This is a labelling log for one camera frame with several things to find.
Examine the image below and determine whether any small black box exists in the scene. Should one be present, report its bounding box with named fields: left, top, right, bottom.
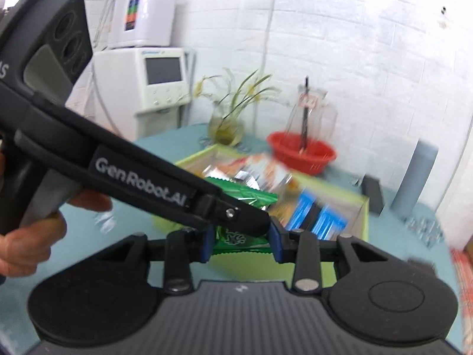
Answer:
left=362, top=175, right=385, bottom=215

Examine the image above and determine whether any orange silver snack packet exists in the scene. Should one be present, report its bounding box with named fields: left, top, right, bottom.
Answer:
left=201, top=153, right=296, bottom=193

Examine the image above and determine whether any grey thermos bottle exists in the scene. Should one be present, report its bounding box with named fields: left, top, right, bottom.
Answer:
left=391, top=138, right=440, bottom=219

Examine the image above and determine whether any orchid plant in glass vase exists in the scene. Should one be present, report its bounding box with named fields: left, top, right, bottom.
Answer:
left=194, top=67, right=287, bottom=146

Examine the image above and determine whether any white water dispenser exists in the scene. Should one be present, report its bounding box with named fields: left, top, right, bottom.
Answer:
left=92, top=47, right=196, bottom=139

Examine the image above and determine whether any white water purifier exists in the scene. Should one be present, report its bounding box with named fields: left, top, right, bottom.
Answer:
left=94, top=0, right=179, bottom=49

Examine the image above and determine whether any light green cardboard box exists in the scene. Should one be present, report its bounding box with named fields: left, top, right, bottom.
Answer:
left=153, top=144, right=370, bottom=283

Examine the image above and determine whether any blue snack packet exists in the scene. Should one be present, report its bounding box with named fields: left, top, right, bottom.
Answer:
left=314, top=206, right=349, bottom=242
left=286, top=188, right=319, bottom=230

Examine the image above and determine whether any red plastic basket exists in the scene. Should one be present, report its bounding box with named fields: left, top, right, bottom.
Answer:
left=267, top=131, right=338, bottom=174

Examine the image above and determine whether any plaid tablecloth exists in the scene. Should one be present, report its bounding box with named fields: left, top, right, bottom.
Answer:
left=451, top=248, right=473, bottom=304

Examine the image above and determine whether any glass pitcher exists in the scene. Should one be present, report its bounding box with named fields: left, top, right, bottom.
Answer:
left=288, top=83, right=338, bottom=149

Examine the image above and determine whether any person's left hand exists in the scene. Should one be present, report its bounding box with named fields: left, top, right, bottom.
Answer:
left=0, top=188, right=112, bottom=278

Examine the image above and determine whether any green snack packet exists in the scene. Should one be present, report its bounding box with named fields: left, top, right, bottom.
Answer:
left=204, top=177, right=278, bottom=254

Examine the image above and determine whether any white wall conduit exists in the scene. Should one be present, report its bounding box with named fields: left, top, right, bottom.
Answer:
left=259, top=0, right=280, bottom=126

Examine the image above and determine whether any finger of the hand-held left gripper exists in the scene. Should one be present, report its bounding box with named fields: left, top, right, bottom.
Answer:
left=188, top=192, right=272, bottom=235

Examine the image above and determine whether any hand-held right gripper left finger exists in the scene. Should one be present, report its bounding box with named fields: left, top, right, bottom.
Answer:
left=94, top=225, right=214, bottom=293

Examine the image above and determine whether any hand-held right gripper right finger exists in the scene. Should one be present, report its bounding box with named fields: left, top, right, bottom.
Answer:
left=269, top=217, right=403, bottom=293

